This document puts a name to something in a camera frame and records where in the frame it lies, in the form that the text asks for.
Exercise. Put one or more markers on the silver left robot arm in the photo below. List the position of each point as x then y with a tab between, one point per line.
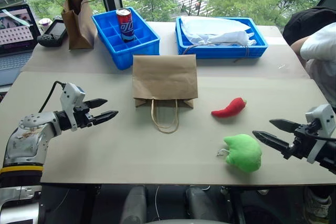
29	134

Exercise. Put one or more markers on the white sneaker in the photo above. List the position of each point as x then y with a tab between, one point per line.
317	205

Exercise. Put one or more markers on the blue shallow plastic crate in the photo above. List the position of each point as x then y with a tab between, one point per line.
223	51

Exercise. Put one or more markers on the wide brown paper bag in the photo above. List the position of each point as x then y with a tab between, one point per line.
165	79

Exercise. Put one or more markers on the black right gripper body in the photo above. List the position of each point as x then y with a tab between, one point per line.
302	142

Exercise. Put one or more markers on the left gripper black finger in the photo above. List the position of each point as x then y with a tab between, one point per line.
105	117
97	102

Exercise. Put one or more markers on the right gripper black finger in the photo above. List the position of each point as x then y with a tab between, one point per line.
286	126
271	139

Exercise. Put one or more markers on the narrow brown paper bag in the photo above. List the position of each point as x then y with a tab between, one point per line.
78	27

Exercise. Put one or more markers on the white and purple cup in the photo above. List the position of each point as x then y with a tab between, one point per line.
45	24

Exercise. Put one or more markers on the green vegetable plush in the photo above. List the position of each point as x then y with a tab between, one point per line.
242	153

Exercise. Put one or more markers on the white plastic bag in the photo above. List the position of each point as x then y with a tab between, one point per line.
210	31

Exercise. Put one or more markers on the blue divided plastic bin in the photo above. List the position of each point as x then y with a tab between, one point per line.
141	51

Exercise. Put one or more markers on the red and blue soda can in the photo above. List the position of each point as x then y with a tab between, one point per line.
126	26

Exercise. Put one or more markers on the person in white shirt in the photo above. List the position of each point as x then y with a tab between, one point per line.
321	51

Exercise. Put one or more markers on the dark grey rounded shape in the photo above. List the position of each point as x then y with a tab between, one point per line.
135	205
202	203

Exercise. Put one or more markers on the black handheld game console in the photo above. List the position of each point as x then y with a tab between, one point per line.
52	33

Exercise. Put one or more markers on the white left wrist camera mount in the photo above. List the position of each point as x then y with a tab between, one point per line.
70	98

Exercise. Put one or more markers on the grey laptop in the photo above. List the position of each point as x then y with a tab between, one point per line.
13	51

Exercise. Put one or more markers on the red chili pepper plush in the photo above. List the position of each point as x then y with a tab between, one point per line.
228	110

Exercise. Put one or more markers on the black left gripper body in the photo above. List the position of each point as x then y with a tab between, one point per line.
82	119

